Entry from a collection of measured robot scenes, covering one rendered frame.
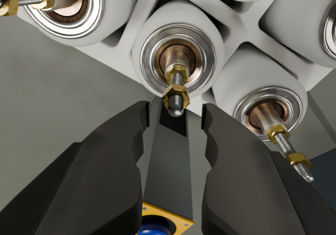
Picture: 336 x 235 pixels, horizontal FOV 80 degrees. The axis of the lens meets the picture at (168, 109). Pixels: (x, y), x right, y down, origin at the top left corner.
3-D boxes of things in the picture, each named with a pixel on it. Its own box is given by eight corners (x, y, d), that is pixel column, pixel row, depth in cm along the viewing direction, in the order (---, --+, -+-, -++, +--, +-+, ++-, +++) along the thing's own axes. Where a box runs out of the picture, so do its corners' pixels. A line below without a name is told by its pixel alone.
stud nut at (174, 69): (164, 81, 18) (163, 85, 17) (168, 63, 17) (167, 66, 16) (185, 85, 18) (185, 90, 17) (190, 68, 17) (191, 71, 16)
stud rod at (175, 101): (171, 72, 19) (166, 116, 13) (173, 62, 19) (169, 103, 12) (181, 74, 19) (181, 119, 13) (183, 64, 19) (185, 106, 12)
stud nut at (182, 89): (160, 102, 15) (159, 108, 14) (165, 81, 14) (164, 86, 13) (186, 108, 15) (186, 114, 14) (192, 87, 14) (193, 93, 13)
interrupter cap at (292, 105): (217, 116, 24) (218, 120, 23) (272, 70, 20) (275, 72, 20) (258, 149, 26) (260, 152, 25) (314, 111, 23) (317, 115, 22)
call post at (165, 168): (187, 97, 51) (195, 221, 24) (172, 117, 54) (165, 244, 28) (162, 83, 49) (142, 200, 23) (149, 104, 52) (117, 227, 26)
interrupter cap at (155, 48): (128, 35, 19) (127, 37, 19) (206, 10, 18) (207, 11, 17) (154, 101, 23) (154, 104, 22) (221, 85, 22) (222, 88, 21)
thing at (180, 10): (143, 8, 34) (113, 28, 19) (199, -11, 32) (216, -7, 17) (161, 61, 39) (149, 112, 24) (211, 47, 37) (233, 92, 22)
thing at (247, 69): (195, 65, 39) (205, 118, 24) (234, 24, 35) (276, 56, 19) (229, 94, 42) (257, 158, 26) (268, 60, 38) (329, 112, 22)
